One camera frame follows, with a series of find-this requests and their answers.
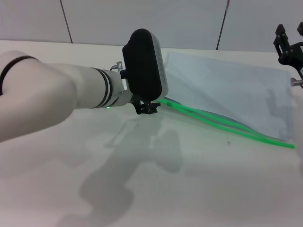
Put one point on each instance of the silver plug on right gripper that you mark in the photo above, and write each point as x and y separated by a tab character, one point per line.
294	82

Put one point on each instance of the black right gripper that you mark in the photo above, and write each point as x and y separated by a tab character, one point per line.
292	53

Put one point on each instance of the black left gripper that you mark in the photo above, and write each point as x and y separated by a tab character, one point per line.
146	107

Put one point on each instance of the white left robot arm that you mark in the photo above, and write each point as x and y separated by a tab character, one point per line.
59	87

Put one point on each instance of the silver plug on gripper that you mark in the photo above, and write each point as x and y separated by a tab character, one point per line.
117	65
294	82

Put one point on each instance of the black silver wrist camera box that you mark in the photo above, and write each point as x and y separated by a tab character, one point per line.
142	63

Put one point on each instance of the clear document bag green zip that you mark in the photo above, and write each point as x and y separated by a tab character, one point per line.
225	89

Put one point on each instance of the silver plug on left gripper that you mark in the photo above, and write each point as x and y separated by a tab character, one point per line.
117	65

